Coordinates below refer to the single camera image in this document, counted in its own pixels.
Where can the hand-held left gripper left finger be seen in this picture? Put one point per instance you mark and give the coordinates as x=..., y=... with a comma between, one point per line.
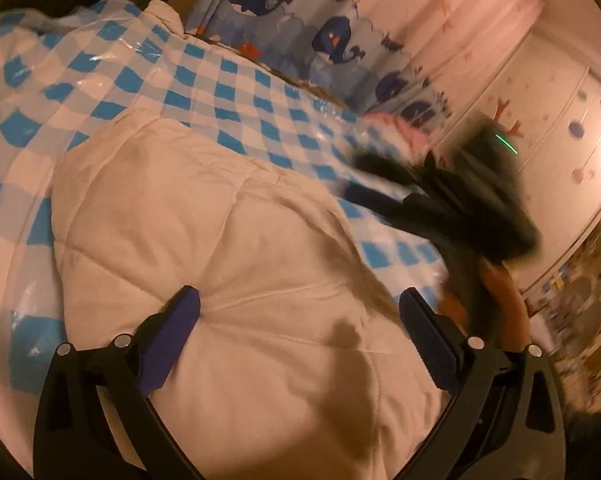
x=178, y=325

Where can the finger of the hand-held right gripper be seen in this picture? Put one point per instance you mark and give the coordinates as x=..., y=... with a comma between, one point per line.
x=380, y=167
x=365, y=195

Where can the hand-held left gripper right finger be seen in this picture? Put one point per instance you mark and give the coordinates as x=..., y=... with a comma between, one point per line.
x=430, y=340

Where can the white quilted coat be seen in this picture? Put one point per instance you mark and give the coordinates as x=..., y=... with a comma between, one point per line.
x=205, y=260

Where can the person's right hand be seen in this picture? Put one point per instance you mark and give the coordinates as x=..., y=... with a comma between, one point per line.
x=505, y=305

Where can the pink cloth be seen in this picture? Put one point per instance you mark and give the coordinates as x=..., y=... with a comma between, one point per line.
x=405, y=130

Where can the white wardrobe with decals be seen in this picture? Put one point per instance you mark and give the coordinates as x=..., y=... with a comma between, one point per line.
x=570, y=125

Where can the cluttered shelf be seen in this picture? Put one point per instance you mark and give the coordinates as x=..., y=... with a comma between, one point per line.
x=580, y=305

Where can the whale print curtain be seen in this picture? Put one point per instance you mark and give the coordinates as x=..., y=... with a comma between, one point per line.
x=305, y=30

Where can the pink star curtain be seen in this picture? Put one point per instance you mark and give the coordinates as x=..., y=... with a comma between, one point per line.
x=455, y=10

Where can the blue checkered bed cover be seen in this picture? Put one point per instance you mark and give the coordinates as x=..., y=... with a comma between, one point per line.
x=180, y=85

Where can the white padded cloth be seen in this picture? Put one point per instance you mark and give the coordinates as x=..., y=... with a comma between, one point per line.
x=165, y=17

